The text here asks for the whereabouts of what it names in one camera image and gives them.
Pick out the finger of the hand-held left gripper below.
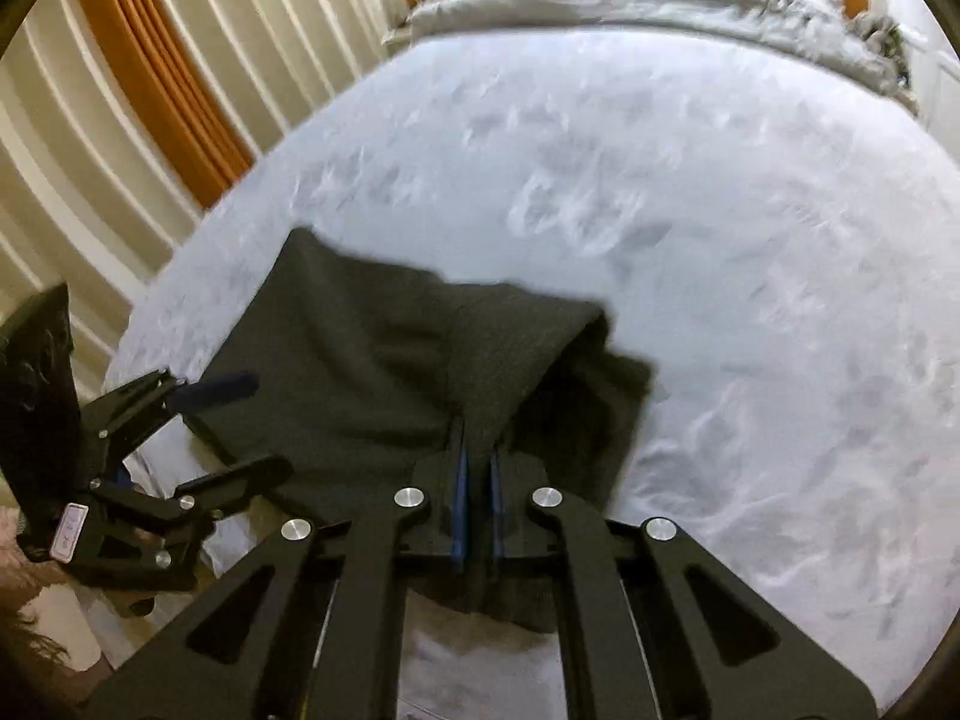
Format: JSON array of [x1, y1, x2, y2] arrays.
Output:
[[90, 454, 295, 535], [82, 367, 260, 460]]

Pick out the orange curtain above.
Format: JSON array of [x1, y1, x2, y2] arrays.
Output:
[[67, 0, 256, 211]]

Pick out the white curtain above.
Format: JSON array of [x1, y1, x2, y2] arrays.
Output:
[[0, 0, 410, 511]]

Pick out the butterfly print bed blanket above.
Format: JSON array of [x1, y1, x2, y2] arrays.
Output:
[[105, 26, 960, 706]]

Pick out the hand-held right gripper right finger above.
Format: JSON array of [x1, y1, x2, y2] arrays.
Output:
[[489, 450, 878, 720]]

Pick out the grey duvet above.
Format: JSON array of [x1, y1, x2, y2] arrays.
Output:
[[386, 0, 923, 117]]

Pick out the person's left forearm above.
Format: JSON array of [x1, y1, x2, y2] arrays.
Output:
[[0, 502, 106, 698]]

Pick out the white wardrobe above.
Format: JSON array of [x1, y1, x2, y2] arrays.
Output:
[[862, 0, 960, 158]]

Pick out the grey plush cloth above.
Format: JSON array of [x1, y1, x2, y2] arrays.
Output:
[[847, 11, 912, 83]]

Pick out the black pants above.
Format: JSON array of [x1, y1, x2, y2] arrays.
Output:
[[184, 227, 657, 635]]

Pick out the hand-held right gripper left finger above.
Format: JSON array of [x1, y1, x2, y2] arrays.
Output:
[[79, 446, 471, 720]]

